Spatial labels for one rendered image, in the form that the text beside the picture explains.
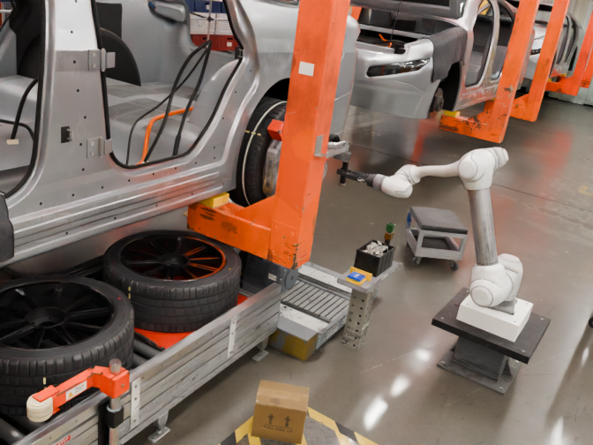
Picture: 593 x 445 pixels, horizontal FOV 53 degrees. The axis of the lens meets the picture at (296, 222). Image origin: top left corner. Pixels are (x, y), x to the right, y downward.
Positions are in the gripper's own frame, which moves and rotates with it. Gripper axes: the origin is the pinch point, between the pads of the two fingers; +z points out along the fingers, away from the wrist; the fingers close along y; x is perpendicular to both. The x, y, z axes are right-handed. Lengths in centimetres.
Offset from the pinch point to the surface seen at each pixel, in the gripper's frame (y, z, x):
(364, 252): -38, -36, -27
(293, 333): -67, -18, -70
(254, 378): -97, -15, -83
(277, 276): -57, 3, -49
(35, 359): -197, 13, -32
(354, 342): -40, -41, -78
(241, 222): -76, 17, -16
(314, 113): -75, -15, 46
